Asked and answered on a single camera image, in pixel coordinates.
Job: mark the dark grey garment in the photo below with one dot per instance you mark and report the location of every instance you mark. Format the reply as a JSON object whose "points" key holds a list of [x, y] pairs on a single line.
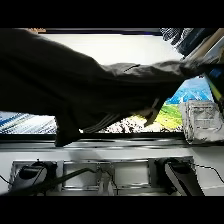
{"points": [[66, 90]]}

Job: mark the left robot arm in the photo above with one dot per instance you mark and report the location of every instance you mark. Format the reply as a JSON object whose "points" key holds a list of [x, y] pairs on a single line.
{"points": [[30, 173]]}

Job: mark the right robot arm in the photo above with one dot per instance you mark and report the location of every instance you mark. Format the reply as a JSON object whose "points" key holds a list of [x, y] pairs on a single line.
{"points": [[181, 176]]}

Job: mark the heap of clothes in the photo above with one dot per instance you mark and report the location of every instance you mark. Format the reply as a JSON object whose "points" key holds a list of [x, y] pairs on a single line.
{"points": [[196, 41]]}

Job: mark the light grey folded garment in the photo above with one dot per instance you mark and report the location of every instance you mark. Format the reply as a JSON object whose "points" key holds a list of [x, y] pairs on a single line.
{"points": [[203, 121]]}

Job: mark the silver frame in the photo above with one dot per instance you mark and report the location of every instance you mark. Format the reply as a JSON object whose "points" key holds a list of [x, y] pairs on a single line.
{"points": [[130, 175]]}

